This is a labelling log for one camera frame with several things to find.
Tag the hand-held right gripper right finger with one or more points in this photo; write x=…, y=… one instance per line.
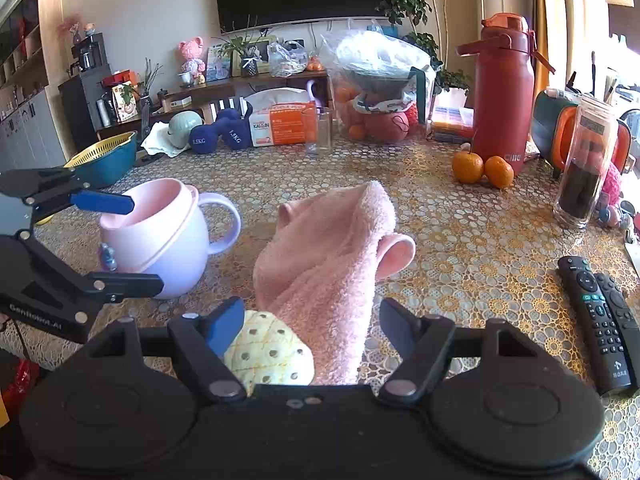
x=396, y=329

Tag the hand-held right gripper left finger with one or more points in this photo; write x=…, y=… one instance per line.
x=225, y=330

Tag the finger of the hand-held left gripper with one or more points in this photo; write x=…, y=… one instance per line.
x=102, y=202
x=127, y=285

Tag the pink plastic bowl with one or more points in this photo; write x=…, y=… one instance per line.
x=165, y=260

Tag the yellow dotted cloth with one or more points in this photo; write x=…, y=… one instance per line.
x=270, y=352

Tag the pink plush towel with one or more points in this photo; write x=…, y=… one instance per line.
x=325, y=260

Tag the teal basin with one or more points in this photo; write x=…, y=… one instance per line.
x=110, y=170

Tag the yellow colander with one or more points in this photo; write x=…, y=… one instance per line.
x=100, y=150

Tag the white cloth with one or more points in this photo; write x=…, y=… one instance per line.
x=157, y=144

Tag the dark cabinet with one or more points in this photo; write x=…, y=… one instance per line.
x=80, y=105

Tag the gold patterned tablecloth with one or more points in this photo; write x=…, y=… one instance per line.
x=475, y=245

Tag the blue dumbbell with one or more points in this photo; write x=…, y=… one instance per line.
x=235, y=135
x=202, y=136

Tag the vase with twigs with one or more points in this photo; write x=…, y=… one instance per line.
x=148, y=85

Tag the black coffee machine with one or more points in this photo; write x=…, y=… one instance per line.
x=90, y=55

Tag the wooden television console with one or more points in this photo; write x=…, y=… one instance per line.
x=215, y=92

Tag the pink toy bear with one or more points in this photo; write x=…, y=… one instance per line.
x=192, y=57

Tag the tangerine with stem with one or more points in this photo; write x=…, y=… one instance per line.
x=467, y=167

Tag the orange white packet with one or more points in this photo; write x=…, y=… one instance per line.
x=282, y=122

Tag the loose orange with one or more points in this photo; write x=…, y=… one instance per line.
x=356, y=131

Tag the large black remote control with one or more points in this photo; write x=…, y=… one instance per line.
x=597, y=325

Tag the small potted plant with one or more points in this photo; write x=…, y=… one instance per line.
x=247, y=55

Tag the clear drinking glass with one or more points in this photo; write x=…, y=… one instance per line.
x=319, y=132

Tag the colourful flat box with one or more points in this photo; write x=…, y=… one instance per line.
x=452, y=120

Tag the slim black remote control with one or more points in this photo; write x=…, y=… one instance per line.
x=620, y=305

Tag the steel bowl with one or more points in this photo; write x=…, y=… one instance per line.
x=380, y=82

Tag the green orange box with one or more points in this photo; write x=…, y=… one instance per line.
x=547, y=130

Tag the red thermos bottle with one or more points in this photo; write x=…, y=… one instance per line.
x=502, y=100

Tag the pink plush toy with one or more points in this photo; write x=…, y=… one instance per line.
x=612, y=180

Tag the clear plastic fruit bag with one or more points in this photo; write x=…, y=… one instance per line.
x=375, y=55

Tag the tall green houseplant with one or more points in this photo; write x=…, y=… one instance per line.
x=410, y=0

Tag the yellow curtain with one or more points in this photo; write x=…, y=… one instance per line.
x=547, y=20

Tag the wall shelf unit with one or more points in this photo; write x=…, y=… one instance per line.
x=25, y=75

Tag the picture frame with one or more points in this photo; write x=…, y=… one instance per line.
x=217, y=62

